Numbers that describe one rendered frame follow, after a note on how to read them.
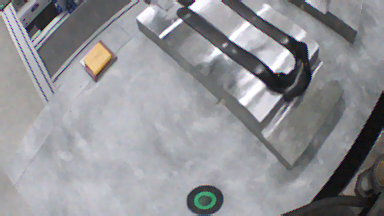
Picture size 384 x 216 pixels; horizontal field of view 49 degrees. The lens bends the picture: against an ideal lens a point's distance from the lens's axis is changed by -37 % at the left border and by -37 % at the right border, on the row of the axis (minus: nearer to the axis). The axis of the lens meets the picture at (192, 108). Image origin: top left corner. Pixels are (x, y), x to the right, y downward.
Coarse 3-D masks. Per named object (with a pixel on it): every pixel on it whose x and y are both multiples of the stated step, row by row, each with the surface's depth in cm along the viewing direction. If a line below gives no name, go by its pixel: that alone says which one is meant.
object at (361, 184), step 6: (366, 168) 130; (360, 174) 127; (366, 174) 123; (354, 180) 130; (360, 180) 126; (366, 180) 120; (354, 186) 129; (360, 186) 125; (366, 186) 120; (354, 192) 129; (360, 192) 125; (366, 192) 125; (372, 192) 128
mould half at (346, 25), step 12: (288, 0) 143; (300, 0) 138; (312, 0) 136; (324, 0) 137; (336, 0) 133; (348, 0) 133; (360, 0) 133; (312, 12) 140; (324, 12) 135; (336, 12) 131; (348, 12) 131; (360, 12) 131; (336, 24) 136; (348, 24) 130; (348, 36) 137
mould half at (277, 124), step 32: (256, 0) 135; (160, 32) 133; (192, 32) 133; (224, 32) 133; (256, 32) 132; (288, 32) 128; (192, 64) 131; (224, 64) 130; (288, 64) 125; (320, 64) 132; (224, 96) 130; (256, 96) 123; (320, 96) 130; (256, 128) 129; (288, 128) 129; (320, 128) 132; (288, 160) 127
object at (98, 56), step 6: (96, 48) 139; (102, 48) 139; (90, 54) 138; (96, 54) 138; (102, 54) 138; (108, 54) 138; (84, 60) 138; (90, 60) 138; (96, 60) 138; (102, 60) 138; (108, 60) 139; (90, 66) 137; (96, 66) 137; (102, 66) 139; (96, 72) 138
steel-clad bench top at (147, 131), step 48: (144, 48) 142; (336, 48) 140; (96, 96) 139; (144, 96) 138; (192, 96) 138; (48, 144) 137; (96, 144) 136; (144, 144) 136; (192, 144) 135; (240, 144) 135; (336, 144) 133; (48, 192) 133; (96, 192) 133; (144, 192) 133; (240, 192) 131; (288, 192) 130
